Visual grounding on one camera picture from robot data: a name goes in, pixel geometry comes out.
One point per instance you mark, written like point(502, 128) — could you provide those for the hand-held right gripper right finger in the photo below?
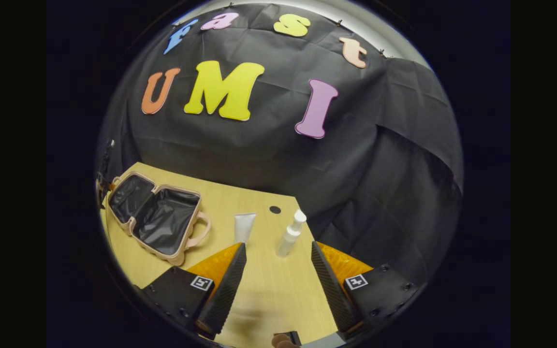
point(329, 285)

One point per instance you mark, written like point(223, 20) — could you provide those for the black backdrop cloth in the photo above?
point(356, 159)

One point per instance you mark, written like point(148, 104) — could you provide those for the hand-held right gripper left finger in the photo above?
point(223, 290)

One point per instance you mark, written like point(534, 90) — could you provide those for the pink suitcase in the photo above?
point(162, 217)

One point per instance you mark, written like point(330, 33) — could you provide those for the white squeeze tube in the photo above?
point(244, 226)

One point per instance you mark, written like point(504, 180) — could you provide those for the white pump bottle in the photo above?
point(289, 237)

